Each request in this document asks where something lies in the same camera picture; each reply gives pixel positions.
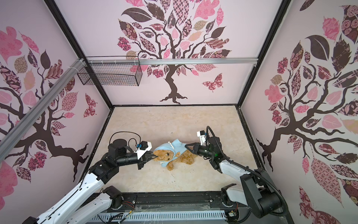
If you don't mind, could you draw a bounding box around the aluminium rail back wall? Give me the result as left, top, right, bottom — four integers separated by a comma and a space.
87, 57, 258, 65

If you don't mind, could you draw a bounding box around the black wire basket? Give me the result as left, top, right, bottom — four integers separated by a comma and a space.
77, 56, 143, 86

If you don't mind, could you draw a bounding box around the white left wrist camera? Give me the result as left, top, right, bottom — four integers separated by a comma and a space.
135, 141, 152, 160

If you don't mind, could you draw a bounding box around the black corrugated cable right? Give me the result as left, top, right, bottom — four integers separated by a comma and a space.
206, 125, 289, 216

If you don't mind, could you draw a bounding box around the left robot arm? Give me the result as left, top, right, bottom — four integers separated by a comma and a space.
24, 139, 156, 224

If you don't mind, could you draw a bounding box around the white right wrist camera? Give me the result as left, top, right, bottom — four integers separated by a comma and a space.
197, 130, 207, 146

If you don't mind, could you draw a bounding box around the thin black cable left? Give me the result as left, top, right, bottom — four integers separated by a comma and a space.
108, 131, 142, 149

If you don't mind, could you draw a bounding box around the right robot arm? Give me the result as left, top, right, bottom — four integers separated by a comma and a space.
185, 137, 289, 218

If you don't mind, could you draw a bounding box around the brown teddy bear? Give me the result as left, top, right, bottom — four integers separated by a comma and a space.
153, 150, 197, 171

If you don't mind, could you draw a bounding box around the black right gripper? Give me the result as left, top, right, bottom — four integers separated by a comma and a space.
187, 142, 216, 160

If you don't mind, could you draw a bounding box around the aluminium rail wall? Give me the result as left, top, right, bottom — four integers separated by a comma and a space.
1, 59, 85, 161
87, 57, 258, 65

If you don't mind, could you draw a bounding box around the light blue bear hoodie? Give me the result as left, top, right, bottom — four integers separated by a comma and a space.
154, 139, 187, 167

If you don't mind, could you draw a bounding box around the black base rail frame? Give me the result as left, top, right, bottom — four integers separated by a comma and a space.
51, 189, 294, 224

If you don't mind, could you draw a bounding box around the aluminium rail left wall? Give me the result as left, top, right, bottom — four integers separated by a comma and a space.
1, 59, 85, 161

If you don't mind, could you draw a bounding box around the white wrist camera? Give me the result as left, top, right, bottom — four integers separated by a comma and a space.
135, 141, 152, 160
197, 130, 207, 146

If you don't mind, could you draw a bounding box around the white slotted cable duct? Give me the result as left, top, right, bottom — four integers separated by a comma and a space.
63, 210, 227, 224

